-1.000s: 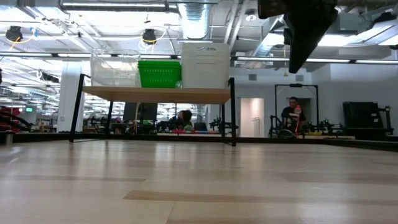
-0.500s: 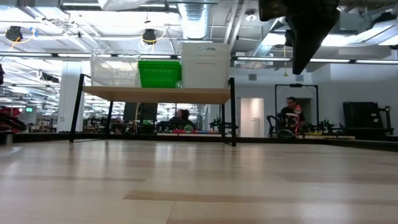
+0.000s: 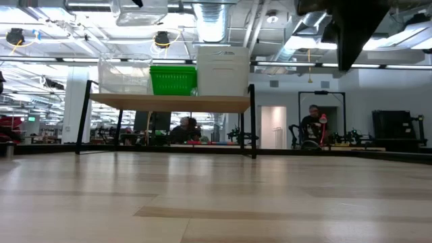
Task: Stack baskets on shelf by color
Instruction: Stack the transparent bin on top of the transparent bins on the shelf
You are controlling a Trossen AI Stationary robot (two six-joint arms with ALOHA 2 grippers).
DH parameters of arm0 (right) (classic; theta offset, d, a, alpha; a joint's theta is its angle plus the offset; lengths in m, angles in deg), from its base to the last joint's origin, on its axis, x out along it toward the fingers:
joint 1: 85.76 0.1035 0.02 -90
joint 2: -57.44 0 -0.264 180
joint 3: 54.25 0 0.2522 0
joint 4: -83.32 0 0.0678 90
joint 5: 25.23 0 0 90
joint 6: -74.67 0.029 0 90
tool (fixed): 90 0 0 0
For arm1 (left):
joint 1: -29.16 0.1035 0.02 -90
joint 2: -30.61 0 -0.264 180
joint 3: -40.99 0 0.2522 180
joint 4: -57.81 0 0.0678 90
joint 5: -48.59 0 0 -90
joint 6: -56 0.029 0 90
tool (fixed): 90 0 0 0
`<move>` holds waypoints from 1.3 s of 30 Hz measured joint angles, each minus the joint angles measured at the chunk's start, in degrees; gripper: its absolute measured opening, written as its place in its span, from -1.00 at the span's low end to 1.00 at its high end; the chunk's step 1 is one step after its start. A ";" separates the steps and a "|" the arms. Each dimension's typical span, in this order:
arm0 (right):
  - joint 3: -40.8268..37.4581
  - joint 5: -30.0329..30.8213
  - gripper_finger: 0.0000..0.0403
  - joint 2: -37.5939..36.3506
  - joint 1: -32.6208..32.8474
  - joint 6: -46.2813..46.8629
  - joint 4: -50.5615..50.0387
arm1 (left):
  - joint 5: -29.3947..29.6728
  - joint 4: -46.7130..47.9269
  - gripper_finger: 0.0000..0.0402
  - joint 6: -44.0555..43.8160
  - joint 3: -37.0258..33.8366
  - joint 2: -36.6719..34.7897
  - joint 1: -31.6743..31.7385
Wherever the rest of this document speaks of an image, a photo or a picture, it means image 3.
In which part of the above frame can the white door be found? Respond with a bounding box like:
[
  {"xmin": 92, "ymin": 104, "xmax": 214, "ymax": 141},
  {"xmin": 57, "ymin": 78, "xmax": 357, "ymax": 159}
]
[{"xmin": 260, "ymin": 105, "xmax": 288, "ymax": 150}]

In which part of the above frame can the red bulky object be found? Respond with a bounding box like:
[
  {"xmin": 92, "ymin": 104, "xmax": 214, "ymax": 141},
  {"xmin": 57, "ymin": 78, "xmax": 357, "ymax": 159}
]
[{"xmin": 0, "ymin": 114, "xmax": 23, "ymax": 143}]

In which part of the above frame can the wooden shelf with black legs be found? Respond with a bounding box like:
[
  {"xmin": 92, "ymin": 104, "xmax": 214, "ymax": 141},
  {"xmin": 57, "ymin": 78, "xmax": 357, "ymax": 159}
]
[{"xmin": 74, "ymin": 80, "xmax": 258, "ymax": 160}]

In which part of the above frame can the black equipment rack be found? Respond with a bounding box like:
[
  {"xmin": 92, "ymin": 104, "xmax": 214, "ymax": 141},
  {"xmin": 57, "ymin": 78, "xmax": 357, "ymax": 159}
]
[{"xmin": 372, "ymin": 110, "xmax": 428, "ymax": 152}]

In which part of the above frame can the white plastic basket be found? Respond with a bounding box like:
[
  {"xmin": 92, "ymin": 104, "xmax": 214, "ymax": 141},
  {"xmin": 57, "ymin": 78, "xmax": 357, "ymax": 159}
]
[{"xmin": 197, "ymin": 61, "xmax": 250, "ymax": 97}]

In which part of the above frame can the white pillar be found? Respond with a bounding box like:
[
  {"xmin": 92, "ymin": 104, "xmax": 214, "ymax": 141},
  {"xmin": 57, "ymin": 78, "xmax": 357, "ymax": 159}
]
[{"xmin": 61, "ymin": 65, "xmax": 99, "ymax": 144}]

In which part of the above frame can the clear plastic basket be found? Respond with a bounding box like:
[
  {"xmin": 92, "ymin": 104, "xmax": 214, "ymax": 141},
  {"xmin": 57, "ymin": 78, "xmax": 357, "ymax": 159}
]
[
  {"xmin": 111, "ymin": 0, "xmax": 169, "ymax": 27},
  {"xmin": 97, "ymin": 53, "xmax": 154, "ymax": 96}
]

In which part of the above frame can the black monitor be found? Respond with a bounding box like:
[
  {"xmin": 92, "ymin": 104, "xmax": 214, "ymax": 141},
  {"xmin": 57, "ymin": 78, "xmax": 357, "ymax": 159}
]
[{"xmin": 133, "ymin": 111, "xmax": 172, "ymax": 132}]

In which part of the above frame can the red desk lamp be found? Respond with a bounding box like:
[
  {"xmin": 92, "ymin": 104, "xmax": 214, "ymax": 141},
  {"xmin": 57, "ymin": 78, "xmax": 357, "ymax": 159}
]
[{"xmin": 319, "ymin": 113, "xmax": 329, "ymax": 146}]

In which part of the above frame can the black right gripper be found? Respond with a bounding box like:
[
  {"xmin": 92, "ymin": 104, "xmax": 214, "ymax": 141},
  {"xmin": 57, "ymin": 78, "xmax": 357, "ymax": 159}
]
[{"xmin": 296, "ymin": 0, "xmax": 394, "ymax": 72}]

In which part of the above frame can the silver smooth ceiling duct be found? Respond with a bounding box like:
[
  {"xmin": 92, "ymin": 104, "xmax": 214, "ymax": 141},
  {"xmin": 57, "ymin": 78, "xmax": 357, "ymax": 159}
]
[{"xmin": 273, "ymin": 9, "xmax": 333, "ymax": 63}]

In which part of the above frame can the long ceiling light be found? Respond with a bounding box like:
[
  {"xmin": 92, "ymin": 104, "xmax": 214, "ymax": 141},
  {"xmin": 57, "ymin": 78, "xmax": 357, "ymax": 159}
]
[{"xmin": 251, "ymin": 60, "xmax": 432, "ymax": 71}]

